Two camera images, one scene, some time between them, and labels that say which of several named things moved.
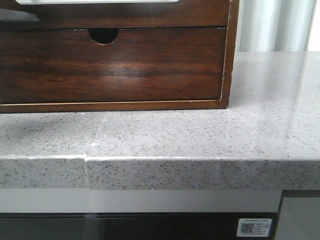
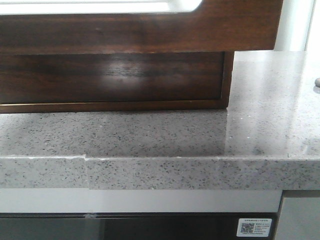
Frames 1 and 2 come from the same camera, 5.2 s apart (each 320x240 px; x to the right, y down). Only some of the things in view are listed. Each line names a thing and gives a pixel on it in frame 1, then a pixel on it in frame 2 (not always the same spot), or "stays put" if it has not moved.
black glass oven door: (129, 226) stays put
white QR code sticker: (254, 227) stays put
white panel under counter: (138, 200) stays put
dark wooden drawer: (185, 14) -> (216, 25)
